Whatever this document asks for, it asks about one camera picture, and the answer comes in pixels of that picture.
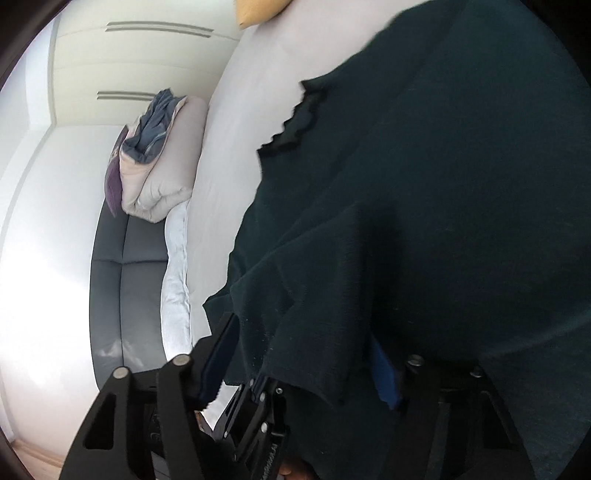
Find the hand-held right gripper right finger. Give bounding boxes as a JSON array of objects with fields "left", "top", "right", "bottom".
[{"left": 370, "top": 336, "right": 537, "bottom": 480}]

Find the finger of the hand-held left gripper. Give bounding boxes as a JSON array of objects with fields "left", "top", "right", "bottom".
[{"left": 216, "top": 376, "right": 291, "bottom": 439}]

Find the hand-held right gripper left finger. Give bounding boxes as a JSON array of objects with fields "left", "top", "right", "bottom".
[{"left": 60, "top": 313, "right": 241, "bottom": 480}]

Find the dark green knit top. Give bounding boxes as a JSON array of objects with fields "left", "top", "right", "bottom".
[{"left": 203, "top": 0, "right": 591, "bottom": 480}]

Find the white quilted mattress pad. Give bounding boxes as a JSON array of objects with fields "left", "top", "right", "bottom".
[{"left": 160, "top": 199, "right": 193, "bottom": 361}]

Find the purple pillow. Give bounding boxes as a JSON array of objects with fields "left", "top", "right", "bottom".
[{"left": 105, "top": 124, "right": 131, "bottom": 217}]

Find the folded beige duvet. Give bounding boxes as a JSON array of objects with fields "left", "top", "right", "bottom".
[{"left": 119, "top": 96, "right": 209, "bottom": 224}]

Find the white-sheeted bed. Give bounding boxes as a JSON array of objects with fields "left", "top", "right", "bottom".
[{"left": 186, "top": 0, "right": 399, "bottom": 428}]

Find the blue crumpled cloth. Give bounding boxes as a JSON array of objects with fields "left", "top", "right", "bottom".
[{"left": 121, "top": 89, "right": 189, "bottom": 164}]

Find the cream wardrobe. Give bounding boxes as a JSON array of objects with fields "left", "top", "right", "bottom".
[{"left": 48, "top": 0, "right": 243, "bottom": 130}]

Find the yellow pillow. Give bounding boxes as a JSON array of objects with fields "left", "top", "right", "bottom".
[{"left": 235, "top": 0, "right": 293, "bottom": 31}]

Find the short silver wardrobe handle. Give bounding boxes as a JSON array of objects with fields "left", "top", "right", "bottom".
[{"left": 96, "top": 90, "right": 160, "bottom": 102}]

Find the long silver wardrobe handle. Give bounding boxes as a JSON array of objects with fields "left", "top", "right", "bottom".
[{"left": 104, "top": 21, "right": 215, "bottom": 38}]

